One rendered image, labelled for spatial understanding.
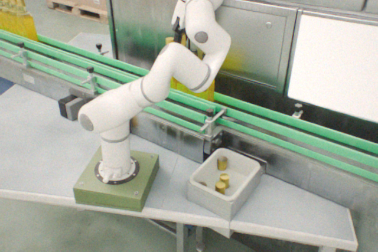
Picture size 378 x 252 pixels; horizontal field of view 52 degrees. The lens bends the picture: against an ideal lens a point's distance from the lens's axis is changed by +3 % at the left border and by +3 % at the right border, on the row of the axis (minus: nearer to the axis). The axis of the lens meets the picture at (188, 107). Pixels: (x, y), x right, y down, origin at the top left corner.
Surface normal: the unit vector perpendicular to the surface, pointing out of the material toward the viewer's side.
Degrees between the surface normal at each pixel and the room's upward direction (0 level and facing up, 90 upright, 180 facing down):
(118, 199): 90
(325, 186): 90
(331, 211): 0
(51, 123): 0
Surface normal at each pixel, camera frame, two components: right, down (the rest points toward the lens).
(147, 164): 0.05, -0.84
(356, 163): -0.57, 0.43
